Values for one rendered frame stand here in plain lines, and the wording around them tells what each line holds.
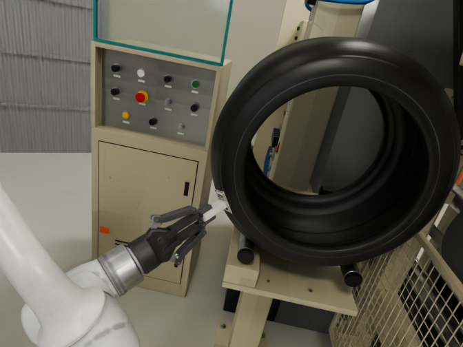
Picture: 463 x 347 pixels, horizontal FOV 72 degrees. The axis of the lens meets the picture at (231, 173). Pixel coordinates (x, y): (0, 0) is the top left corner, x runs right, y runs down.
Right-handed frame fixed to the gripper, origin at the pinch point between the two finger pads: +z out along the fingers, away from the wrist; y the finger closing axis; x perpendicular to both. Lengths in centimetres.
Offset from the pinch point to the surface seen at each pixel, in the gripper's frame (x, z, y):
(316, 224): -2.5, 31.1, 25.1
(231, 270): -3.0, -0.7, 19.4
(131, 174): -89, 5, 5
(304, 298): 7.2, 11.4, 33.4
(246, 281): -1.2, 1.3, 23.8
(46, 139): -293, -11, -16
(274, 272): -3.0, 11.3, 29.4
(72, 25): -255, 50, -96
